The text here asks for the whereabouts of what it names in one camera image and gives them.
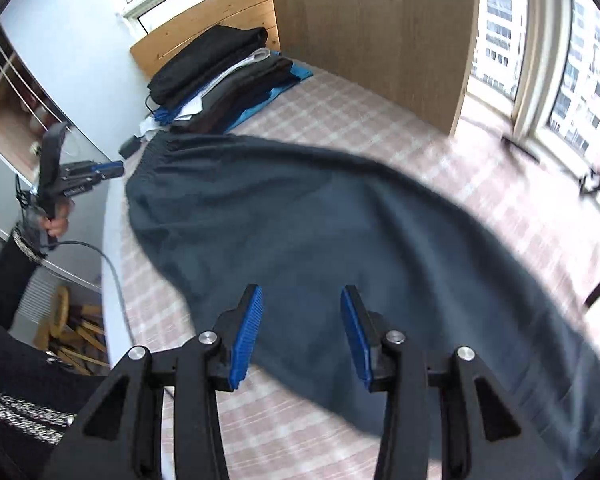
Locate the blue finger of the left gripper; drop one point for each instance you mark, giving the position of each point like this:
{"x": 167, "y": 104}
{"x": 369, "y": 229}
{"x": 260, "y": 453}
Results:
{"x": 109, "y": 168}

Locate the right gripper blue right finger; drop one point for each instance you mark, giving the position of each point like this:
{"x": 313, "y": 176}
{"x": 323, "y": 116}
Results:
{"x": 483, "y": 434}

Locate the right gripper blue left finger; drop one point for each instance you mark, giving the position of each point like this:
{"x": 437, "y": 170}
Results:
{"x": 117, "y": 435}

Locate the dark grey trousers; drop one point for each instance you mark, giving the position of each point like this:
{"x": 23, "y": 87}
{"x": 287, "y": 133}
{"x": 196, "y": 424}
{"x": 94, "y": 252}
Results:
{"x": 214, "y": 214}

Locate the person's left forearm sleeve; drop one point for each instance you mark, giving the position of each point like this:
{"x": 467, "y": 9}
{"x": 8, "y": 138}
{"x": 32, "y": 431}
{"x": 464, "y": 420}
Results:
{"x": 18, "y": 262}

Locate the person's left hand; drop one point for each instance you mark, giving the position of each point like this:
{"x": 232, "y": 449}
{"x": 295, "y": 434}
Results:
{"x": 57, "y": 226}

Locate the black power adapter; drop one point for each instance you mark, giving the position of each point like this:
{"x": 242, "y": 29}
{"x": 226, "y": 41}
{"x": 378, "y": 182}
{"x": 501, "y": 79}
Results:
{"x": 130, "y": 147}

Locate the blue striped shirt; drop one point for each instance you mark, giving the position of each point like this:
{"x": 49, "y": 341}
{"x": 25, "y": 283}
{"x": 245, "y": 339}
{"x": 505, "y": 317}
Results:
{"x": 165, "y": 116}

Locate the wooden chair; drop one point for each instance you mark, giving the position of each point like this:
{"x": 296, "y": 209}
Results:
{"x": 74, "y": 334}

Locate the brown folded garment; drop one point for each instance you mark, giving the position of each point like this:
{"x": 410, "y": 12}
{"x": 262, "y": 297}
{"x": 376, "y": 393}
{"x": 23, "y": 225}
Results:
{"x": 225, "y": 111}

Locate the pink plaid table cloth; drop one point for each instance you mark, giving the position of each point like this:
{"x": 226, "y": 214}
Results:
{"x": 533, "y": 210}

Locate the grey folded garment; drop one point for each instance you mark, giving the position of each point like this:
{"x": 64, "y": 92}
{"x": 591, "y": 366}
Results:
{"x": 231, "y": 88}

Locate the black folded garment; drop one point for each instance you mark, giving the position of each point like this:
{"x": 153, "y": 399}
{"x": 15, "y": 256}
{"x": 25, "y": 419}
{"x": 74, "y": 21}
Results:
{"x": 204, "y": 58}

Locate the light blue folded garment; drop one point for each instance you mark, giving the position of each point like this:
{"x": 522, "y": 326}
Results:
{"x": 265, "y": 91}

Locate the pine wood panel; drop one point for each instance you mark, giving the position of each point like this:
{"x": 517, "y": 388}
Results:
{"x": 159, "y": 46}

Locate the large wooden board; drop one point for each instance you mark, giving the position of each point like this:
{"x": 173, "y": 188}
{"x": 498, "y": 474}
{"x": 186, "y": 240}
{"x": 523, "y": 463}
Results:
{"x": 416, "y": 53}

